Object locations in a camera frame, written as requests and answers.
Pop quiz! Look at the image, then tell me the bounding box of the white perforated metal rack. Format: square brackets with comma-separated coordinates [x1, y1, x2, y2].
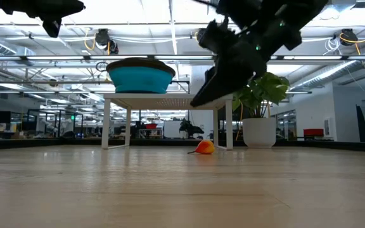
[101, 92, 234, 151]

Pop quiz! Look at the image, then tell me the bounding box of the black background robot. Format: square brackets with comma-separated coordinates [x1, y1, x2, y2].
[178, 118, 205, 139]

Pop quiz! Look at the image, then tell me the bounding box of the blue bowl with grey rim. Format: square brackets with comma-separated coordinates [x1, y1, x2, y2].
[105, 56, 176, 94]

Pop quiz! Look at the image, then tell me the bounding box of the black aluminium table frame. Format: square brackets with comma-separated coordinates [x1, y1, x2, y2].
[0, 137, 365, 152]

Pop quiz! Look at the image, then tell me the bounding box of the small orange toy pear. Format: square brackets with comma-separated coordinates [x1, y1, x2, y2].
[187, 139, 216, 155]

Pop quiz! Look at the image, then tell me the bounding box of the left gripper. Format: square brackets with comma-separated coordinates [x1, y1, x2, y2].
[1, 0, 86, 39]

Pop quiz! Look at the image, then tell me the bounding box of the black ceiling cable reel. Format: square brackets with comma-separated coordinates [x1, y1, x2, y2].
[339, 27, 359, 47]
[94, 28, 119, 55]

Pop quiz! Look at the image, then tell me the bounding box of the red bin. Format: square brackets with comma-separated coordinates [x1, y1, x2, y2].
[302, 128, 325, 137]

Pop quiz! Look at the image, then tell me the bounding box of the green plant in white pot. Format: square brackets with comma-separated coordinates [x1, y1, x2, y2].
[232, 72, 291, 149]

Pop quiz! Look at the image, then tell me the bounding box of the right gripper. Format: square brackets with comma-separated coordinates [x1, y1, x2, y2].
[190, 19, 285, 108]

